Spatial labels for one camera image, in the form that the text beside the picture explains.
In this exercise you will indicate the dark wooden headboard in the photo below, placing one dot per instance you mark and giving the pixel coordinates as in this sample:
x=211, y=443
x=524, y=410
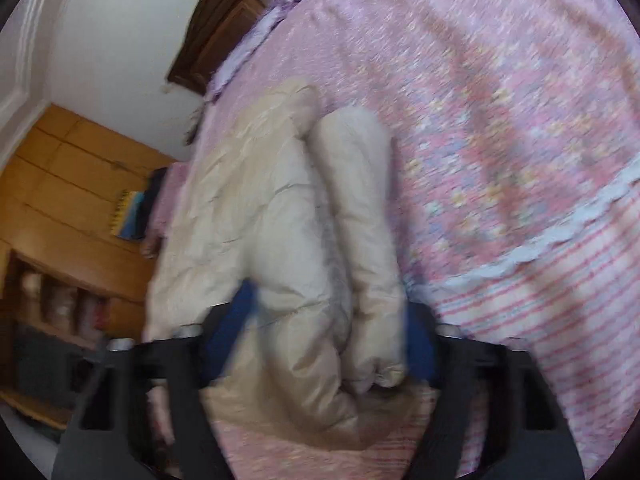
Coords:
x=220, y=25

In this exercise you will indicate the beige quilted down jacket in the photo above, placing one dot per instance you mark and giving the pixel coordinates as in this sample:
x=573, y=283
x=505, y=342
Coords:
x=280, y=240

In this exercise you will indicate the blue and yellow bag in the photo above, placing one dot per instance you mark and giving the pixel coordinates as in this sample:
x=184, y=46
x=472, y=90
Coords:
x=127, y=215

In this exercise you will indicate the wooden open shelf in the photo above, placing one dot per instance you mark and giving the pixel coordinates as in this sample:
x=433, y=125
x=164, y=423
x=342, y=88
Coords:
x=55, y=330

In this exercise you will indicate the bed with pink floral bedspread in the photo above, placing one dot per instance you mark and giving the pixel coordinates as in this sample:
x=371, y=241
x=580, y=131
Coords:
x=475, y=135

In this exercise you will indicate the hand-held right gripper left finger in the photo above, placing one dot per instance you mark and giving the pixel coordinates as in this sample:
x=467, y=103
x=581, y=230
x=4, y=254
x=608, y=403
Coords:
x=225, y=335

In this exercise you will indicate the yellow wooden wardrobe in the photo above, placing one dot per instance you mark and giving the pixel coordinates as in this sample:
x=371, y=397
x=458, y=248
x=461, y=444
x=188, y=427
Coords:
x=75, y=185

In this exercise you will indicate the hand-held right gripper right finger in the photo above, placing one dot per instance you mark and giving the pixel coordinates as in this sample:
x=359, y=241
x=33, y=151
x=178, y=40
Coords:
x=421, y=345

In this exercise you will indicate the pink floral cloth cover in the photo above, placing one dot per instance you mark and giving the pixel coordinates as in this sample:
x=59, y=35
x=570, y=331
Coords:
x=162, y=215

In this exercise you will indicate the dark clothing bundle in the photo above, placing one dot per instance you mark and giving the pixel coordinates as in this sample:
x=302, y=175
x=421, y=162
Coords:
x=150, y=200

